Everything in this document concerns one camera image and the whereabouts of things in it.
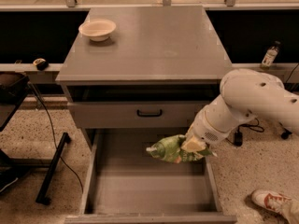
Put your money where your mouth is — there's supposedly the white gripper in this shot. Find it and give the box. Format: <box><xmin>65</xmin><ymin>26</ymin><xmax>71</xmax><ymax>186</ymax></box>
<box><xmin>181</xmin><ymin>109</ymin><xmax>231</xmax><ymax>152</ymax></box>

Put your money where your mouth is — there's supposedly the green jalapeno chip bag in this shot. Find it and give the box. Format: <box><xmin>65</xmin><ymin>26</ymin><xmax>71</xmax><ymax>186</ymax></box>
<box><xmin>146</xmin><ymin>134</ymin><xmax>215</xmax><ymax>163</ymax></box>

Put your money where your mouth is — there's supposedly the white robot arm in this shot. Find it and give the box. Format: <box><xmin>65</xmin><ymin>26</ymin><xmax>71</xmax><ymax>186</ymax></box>
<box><xmin>181</xmin><ymin>69</ymin><xmax>299</xmax><ymax>153</ymax></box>

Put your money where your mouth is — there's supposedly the open grey middle drawer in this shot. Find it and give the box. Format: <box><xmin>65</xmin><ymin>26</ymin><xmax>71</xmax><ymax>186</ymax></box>
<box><xmin>64</xmin><ymin>128</ymin><xmax>237</xmax><ymax>224</ymax></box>

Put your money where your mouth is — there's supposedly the grey drawer cabinet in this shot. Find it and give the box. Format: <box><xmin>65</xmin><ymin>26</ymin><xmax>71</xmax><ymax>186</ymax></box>
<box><xmin>56</xmin><ymin>7</ymin><xmax>232</xmax><ymax>145</ymax></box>

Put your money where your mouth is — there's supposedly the closed grey top drawer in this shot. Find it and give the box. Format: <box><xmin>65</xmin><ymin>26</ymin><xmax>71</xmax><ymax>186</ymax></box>
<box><xmin>68</xmin><ymin>102</ymin><xmax>206</xmax><ymax>129</ymax></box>

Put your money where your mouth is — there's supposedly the black chair caster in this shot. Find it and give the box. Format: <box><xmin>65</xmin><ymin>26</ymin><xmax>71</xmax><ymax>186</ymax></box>
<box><xmin>279</xmin><ymin>121</ymin><xmax>292</xmax><ymax>140</ymax></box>

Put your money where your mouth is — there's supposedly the white red sneaker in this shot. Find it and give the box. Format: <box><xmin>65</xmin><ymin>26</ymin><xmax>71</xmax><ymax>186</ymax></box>
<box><xmin>251</xmin><ymin>189</ymin><xmax>291</xmax><ymax>215</ymax></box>

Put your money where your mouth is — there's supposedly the small clear bottle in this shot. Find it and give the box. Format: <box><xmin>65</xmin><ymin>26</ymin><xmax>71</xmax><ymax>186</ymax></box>
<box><xmin>261</xmin><ymin>41</ymin><xmax>280</xmax><ymax>68</ymax></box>

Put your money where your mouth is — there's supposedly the beige trouser leg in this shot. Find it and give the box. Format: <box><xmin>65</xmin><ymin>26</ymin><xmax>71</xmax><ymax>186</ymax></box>
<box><xmin>281</xmin><ymin>200</ymin><xmax>299</xmax><ymax>224</ymax></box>

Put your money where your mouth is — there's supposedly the white paper bowl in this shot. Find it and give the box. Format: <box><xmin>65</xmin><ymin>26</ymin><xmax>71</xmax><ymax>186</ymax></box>
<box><xmin>78</xmin><ymin>19</ymin><xmax>116</xmax><ymax>42</ymax></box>

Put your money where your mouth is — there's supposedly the black yellow tape measure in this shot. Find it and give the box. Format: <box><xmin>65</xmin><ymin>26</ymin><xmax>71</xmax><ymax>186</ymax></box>
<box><xmin>33</xmin><ymin>58</ymin><xmax>49</xmax><ymax>71</ymax></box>

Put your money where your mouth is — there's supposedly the black stand with tray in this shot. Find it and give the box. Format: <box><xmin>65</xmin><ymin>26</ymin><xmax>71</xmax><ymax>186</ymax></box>
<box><xmin>0</xmin><ymin>71</ymin><xmax>72</xmax><ymax>206</ymax></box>

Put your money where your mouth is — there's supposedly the black drawer handle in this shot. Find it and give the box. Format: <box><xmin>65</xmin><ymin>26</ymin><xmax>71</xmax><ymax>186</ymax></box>
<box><xmin>136</xmin><ymin>109</ymin><xmax>163</xmax><ymax>118</ymax></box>

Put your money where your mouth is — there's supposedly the black cable left floor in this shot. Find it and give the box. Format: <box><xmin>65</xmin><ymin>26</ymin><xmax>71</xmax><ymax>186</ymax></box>
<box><xmin>28</xmin><ymin>82</ymin><xmax>84</xmax><ymax>194</ymax></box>

